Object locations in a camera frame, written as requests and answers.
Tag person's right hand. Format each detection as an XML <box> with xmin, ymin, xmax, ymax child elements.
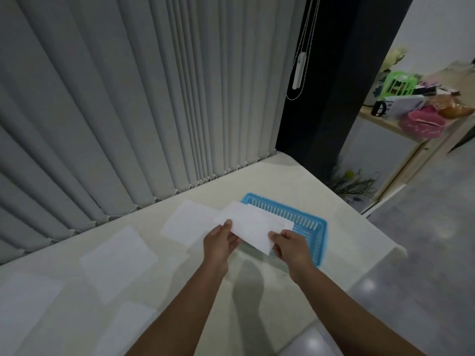
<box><xmin>268</xmin><ymin>230</ymin><xmax>315</xmax><ymax>279</ymax></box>

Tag person's left hand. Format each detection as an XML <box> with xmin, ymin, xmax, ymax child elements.
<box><xmin>203</xmin><ymin>219</ymin><xmax>241</xmax><ymax>269</ymax></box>

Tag white paper sheet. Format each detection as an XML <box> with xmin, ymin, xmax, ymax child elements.
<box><xmin>91</xmin><ymin>301</ymin><xmax>158</xmax><ymax>356</ymax></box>
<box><xmin>160</xmin><ymin>200</ymin><xmax>220</xmax><ymax>244</ymax></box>
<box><xmin>79</xmin><ymin>225</ymin><xmax>159</xmax><ymax>306</ymax></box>
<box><xmin>0</xmin><ymin>272</ymin><xmax>64</xmax><ymax>356</ymax></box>
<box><xmin>214</xmin><ymin>201</ymin><xmax>294</xmax><ymax>256</ymax></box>

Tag person's left forearm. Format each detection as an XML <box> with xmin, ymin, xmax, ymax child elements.
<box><xmin>125</xmin><ymin>256</ymin><xmax>229</xmax><ymax>356</ymax></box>

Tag person's right forearm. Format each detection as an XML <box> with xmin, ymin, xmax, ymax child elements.
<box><xmin>289</xmin><ymin>266</ymin><xmax>427</xmax><ymax>356</ymax></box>

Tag blue plastic basket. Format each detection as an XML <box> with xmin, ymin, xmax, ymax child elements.
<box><xmin>240</xmin><ymin>193</ymin><xmax>328</xmax><ymax>269</ymax></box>

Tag green artificial plant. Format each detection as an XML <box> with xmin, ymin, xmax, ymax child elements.
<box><xmin>328</xmin><ymin>159</ymin><xmax>381</xmax><ymax>204</ymax></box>

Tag grey vertical blinds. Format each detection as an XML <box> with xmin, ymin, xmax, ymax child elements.
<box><xmin>0</xmin><ymin>0</ymin><xmax>309</xmax><ymax>265</ymax></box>

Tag wooden shelf table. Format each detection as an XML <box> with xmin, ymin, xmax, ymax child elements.
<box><xmin>358</xmin><ymin>63</ymin><xmax>475</xmax><ymax>215</ymax></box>

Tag white booklet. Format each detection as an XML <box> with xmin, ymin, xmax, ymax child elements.
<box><xmin>384</xmin><ymin>95</ymin><xmax>425</xmax><ymax>120</ymax></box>

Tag pink plastic basket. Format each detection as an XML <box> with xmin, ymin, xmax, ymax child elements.
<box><xmin>401</xmin><ymin>107</ymin><xmax>448</xmax><ymax>140</ymax></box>

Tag green plastic basket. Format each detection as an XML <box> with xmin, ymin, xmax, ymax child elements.
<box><xmin>380</xmin><ymin>71</ymin><xmax>417</xmax><ymax>99</ymax></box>

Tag cream artificial flower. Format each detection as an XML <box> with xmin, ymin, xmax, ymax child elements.
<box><xmin>382</xmin><ymin>47</ymin><xmax>408</xmax><ymax>72</ymax></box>

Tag brown snack bag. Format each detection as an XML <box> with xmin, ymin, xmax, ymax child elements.
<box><xmin>427</xmin><ymin>95</ymin><xmax>475</xmax><ymax>120</ymax></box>

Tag white blind cord weight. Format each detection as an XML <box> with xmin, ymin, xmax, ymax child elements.
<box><xmin>292</xmin><ymin>52</ymin><xmax>307</xmax><ymax>90</ymax></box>

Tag white blind pull cord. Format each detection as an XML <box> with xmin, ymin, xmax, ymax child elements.
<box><xmin>285</xmin><ymin>0</ymin><xmax>321</xmax><ymax>101</ymax></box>

